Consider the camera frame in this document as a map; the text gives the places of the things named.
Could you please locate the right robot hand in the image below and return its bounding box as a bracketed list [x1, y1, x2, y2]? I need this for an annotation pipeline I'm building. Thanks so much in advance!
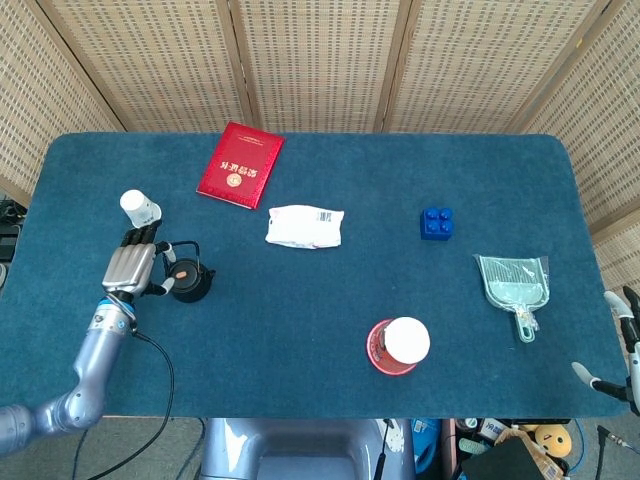
[571, 285, 640, 416]

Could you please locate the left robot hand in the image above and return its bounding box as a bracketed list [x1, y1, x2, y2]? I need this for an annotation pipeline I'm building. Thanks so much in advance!
[101, 215, 176, 301]

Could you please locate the black teapot lid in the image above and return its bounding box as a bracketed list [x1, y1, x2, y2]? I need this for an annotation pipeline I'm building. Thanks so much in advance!
[167, 259, 199, 293]

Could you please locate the black kettle bottle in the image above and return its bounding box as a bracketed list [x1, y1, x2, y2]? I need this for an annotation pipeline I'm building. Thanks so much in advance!
[154, 240, 217, 304]

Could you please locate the white paper cup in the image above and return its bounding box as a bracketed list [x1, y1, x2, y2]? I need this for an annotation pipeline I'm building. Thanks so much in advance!
[119, 189, 163, 227]

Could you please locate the yellow emoji plush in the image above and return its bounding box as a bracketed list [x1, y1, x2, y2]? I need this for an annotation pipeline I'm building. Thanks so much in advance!
[533, 423, 573, 458]

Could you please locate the green dustpan in plastic bag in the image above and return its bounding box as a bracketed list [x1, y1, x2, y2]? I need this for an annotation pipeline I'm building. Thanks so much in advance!
[473, 253, 552, 344]

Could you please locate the red certificate book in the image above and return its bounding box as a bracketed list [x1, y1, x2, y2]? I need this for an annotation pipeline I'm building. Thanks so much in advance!
[195, 121, 286, 210]

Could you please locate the black box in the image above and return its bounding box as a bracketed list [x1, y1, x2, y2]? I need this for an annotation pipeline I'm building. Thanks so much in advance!
[459, 440, 541, 480]

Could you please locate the white wet wipes packet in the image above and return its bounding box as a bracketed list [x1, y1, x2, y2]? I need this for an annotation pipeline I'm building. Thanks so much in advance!
[264, 204, 346, 250]

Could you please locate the blue table cloth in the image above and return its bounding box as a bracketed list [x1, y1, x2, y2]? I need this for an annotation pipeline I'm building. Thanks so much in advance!
[0, 131, 632, 420]

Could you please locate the blue plastic container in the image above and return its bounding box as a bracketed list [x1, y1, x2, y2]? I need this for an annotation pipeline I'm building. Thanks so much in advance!
[411, 418, 443, 475]

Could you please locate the red instant noodle cup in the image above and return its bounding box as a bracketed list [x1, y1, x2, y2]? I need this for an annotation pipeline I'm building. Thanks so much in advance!
[366, 316, 432, 377]

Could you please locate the blue building block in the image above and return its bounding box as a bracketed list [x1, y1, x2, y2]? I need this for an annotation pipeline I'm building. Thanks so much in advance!
[420, 206, 456, 242]

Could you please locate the grey robot torso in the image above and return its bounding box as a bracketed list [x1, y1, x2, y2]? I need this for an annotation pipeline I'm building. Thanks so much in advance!
[199, 417, 417, 480]

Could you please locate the woven folding screen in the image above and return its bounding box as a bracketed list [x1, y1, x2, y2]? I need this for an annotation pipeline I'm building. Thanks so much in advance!
[0, 0, 640, 307]

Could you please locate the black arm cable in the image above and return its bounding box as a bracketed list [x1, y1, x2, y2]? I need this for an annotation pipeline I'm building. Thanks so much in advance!
[72, 329, 176, 480]

